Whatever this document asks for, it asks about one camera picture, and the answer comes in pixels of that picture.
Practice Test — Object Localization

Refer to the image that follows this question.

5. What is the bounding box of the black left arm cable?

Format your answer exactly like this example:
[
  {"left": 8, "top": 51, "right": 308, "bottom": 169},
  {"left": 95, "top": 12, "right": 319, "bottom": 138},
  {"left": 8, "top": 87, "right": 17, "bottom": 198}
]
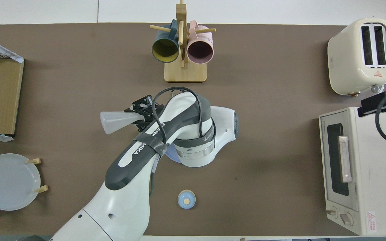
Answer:
[{"left": 148, "top": 87, "right": 204, "bottom": 196}]

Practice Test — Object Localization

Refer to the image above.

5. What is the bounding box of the cream two-slot toaster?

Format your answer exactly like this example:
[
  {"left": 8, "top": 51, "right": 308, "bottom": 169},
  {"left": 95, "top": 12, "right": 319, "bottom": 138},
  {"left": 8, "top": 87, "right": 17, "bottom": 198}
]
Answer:
[{"left": 327, "top": 18, "right": 386, "bottom": 97}]

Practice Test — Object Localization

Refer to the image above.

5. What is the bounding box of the blue round plate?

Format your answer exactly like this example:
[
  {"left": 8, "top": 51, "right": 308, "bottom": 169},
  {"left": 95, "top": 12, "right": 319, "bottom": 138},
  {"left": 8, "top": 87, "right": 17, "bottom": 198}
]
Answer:
[{"left": 164, "top": 143, "right": 184, "bottom": 164}]

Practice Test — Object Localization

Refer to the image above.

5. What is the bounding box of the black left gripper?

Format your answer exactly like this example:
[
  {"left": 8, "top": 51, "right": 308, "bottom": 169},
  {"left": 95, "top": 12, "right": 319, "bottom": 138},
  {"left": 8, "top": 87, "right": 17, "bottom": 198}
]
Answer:
[{"left": 124, "top": 94, "right": 166, "bottom": 133}]

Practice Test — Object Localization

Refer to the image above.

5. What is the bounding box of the pale grey plate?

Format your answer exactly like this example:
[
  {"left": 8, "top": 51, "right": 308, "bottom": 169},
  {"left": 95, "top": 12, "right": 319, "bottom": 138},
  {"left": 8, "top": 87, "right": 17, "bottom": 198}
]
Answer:
[{"left": 0, "top": 153, "right": 41, "bottom": 211}]

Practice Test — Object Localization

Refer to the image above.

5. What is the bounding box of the clear squeeze bottle blue cap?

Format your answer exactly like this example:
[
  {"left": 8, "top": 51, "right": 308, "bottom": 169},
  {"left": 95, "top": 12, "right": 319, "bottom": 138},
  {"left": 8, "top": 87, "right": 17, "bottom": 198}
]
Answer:
[{"left": 100, "top": 110, "right": 144, "bottom": 135}]

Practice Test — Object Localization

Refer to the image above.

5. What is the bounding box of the pink mug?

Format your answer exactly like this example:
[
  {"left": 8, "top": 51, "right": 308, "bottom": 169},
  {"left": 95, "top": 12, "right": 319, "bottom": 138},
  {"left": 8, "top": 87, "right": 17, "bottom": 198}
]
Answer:
[{"left": 187, "top": 20, "right": 214, "bottom": 65}]

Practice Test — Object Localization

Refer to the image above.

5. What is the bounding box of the white toaster oven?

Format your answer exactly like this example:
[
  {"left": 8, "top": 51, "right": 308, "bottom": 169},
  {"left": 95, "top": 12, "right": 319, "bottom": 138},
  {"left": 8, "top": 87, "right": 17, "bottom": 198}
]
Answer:
[{"left": 319, "top": 106, "right": 386, "bottom": 236}]

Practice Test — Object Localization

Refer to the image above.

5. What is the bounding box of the small blue round lid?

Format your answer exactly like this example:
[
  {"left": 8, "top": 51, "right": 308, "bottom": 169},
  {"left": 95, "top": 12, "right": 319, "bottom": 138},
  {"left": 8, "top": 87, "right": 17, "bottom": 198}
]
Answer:
[{"left": 178, "top": 189, "right": 196, "bottom": 210}]

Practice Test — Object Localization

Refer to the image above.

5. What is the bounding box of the brown table mat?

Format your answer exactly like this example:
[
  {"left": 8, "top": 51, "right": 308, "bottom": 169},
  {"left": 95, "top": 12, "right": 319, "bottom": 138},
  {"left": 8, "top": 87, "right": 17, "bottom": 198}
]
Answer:
[{"left": 0, "top": 23, "right": 386, "bottom": 236}]

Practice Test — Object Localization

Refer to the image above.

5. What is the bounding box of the wooden mug tree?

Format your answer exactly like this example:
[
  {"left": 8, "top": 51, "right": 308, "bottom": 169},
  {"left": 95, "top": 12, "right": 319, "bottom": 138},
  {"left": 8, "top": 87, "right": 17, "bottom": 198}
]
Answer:
[{"left": 150, "top": 0, "right": 216, "bottom": 83}]

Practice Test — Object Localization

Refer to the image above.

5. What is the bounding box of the teal mug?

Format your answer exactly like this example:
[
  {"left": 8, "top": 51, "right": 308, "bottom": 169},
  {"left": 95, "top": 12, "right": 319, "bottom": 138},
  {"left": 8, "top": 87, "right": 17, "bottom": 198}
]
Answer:
[{"left": 151, "top": 19, "right": 180, "bottom": 63}]

